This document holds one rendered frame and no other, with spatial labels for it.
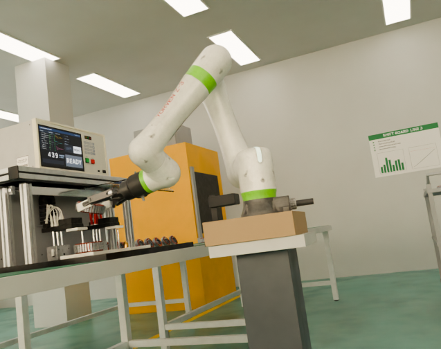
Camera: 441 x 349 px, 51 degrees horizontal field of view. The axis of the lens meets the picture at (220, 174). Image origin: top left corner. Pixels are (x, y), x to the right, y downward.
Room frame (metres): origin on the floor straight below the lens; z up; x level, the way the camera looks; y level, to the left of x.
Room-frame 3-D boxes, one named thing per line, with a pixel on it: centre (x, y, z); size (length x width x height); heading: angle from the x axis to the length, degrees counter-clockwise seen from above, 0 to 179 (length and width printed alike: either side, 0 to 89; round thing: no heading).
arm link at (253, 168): (1.68, -0.13, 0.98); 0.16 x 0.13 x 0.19; 13
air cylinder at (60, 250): (1.82, 0.66, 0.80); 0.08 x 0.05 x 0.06; 158
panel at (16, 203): (1.97, 0.72, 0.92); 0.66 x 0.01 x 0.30; 158
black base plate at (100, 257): (1.88, 0.50, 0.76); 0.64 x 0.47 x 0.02; 158
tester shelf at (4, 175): (1.99, 0.78, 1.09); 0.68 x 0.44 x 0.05; 158
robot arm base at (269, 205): (1.65, -0.18, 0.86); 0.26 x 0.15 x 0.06; 81
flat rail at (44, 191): (1.91, 0.57, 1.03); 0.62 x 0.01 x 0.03; 158
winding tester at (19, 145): (2.01, 0.78, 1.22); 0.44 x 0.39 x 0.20; 158
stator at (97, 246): (1.76, 0.53, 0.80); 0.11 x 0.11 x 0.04
